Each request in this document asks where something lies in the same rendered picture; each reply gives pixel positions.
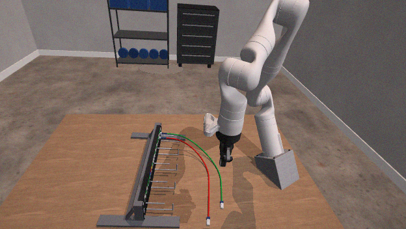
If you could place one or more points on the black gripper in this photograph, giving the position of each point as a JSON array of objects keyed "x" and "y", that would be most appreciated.
[{"x": 226, "y": 147}]

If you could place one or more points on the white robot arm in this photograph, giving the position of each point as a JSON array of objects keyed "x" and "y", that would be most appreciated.
[{"x": 266, "y": 57}]

